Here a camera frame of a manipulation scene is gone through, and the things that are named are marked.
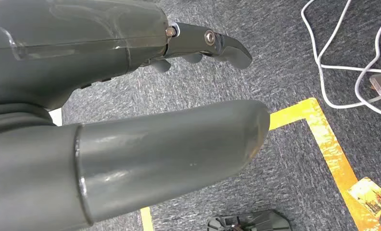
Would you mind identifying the orange picture card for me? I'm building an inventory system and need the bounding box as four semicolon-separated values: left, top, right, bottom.
347;177;381;225

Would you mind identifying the small white object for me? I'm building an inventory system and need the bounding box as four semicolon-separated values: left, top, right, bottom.
48;108;64;127

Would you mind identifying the ribbed grey left arm sleeve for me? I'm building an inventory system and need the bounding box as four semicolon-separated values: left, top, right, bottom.
0;103;56;137

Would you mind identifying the yellow floor tape strip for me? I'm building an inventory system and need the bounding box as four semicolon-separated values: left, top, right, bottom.
140;206;155;231

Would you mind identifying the black plastic floor device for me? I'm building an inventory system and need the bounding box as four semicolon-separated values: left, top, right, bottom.
206;209;292;231

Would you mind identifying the yellow floor tape corner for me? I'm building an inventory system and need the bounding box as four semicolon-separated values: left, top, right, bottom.
268;97;381;231

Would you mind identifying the white cable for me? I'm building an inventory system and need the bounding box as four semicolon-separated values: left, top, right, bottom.
301;0;381;110
317;11;381;119

